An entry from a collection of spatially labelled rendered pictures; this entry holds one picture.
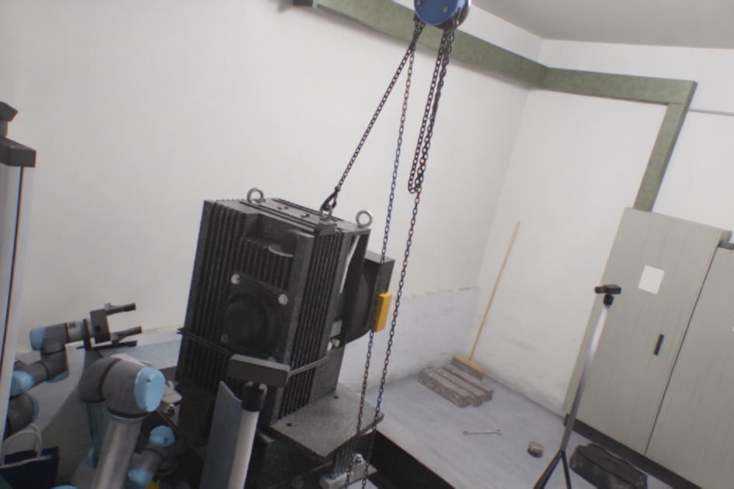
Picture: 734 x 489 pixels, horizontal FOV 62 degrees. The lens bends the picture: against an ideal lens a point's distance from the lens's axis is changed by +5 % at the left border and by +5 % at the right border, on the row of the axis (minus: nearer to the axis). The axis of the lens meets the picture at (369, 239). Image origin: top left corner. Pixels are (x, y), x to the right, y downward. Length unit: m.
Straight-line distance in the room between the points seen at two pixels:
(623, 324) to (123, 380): 3.58
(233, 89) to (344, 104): 0.78
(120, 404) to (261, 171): 1.80
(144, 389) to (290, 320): 0.52
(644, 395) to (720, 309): 0.78
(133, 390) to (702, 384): 3.64
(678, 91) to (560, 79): 0.86
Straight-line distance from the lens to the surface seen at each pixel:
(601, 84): 4.94
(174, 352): 3.24
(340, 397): 2.52
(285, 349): 2.12
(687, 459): 4.75
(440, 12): 1.96
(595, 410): 4.88
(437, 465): 2.75
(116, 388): 1.90
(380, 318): 2.45
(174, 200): 3.14
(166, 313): 3.34
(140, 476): 2.18
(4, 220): 1.76
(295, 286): 2.04
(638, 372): 4.69
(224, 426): 2.14
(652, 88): 4.81
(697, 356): 4.56
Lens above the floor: 2.07
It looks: 12 degrees down
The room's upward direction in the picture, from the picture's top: 12 degrees clockwise
